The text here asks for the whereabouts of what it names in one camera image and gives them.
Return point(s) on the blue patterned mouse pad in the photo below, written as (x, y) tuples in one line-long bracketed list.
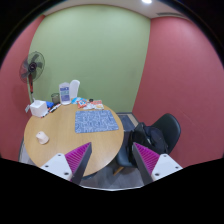
[(95, 121)]

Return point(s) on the white plastic container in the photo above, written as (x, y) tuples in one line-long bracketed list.
[(74, 86)]

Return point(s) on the ceiling light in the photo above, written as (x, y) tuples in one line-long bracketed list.
[(147, 1)]

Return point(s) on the black chair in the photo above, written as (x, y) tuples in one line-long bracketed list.
[(171, 130)]

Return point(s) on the white square box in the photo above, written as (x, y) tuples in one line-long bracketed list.
[(38, 108)]

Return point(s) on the orange snack packet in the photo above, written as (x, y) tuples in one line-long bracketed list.
[(87, 105)]

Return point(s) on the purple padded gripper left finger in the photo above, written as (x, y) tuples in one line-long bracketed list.
[(70, 166)]

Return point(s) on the blue snack packet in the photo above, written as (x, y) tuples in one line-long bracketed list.
[(76, 100)]

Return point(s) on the clear jug with blue label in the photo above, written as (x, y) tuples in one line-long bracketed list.
[(64, 91)]

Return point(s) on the round wooden table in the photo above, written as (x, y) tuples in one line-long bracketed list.
[(59, 126)]

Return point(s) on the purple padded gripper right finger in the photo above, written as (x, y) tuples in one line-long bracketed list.
[(153, 166)]

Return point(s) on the dark glass jar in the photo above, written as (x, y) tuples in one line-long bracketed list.
[(55, 98)]

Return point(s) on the black backpack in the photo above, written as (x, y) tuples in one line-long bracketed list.
[(148, 136)]

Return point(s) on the black standing fan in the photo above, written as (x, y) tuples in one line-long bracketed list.
[(32, 68)]

